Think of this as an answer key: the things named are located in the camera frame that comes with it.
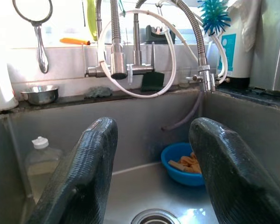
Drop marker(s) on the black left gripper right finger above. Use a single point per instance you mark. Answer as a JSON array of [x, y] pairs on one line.
[[235, 182]]

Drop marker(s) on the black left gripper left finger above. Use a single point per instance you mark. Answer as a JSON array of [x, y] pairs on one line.
[[84, 175]]

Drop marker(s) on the grey kitchen sink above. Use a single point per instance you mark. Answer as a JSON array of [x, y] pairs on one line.
[[140, 186]]

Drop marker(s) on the steel kitchen faucet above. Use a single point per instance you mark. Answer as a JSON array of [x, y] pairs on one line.
[[117, 60]]

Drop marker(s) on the clear dish soap bottle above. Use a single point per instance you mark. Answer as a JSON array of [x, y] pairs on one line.
[[40, 163]]

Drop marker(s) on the orange food scraps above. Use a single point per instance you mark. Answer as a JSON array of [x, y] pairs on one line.
[[189, 163]]

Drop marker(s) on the blue plastic bowl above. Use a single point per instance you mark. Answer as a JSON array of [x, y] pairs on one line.
[[177, 177]]

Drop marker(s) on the steel sink drain strainer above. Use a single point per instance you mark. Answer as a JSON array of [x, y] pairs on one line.
[[142, 218]]

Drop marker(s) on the grey scouring pad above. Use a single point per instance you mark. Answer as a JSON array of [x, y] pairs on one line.
[[98, 92]]

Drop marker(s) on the small steel bowl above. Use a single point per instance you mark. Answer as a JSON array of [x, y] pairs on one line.
[[40, 96]]

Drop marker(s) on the dark green scrub sponge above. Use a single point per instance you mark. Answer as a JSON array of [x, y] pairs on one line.
[[152, 81]]

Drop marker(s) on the white water filter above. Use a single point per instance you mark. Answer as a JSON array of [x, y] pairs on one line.
[[238, 65]]

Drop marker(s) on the steel mesh strainer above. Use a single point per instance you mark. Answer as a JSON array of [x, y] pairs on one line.
[[42, 58]]

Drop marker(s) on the white bottle red cap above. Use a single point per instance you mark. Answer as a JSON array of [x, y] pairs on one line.
[[1, 81]]

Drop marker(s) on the steel knife block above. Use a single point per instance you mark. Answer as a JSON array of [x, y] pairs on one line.
[[270, 58]]

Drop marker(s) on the black knife sharpener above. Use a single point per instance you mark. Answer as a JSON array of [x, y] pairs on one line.
[[151, 37]]

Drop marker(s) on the blue bottle brush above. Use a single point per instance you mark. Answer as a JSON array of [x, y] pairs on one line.
[[213, 16]]

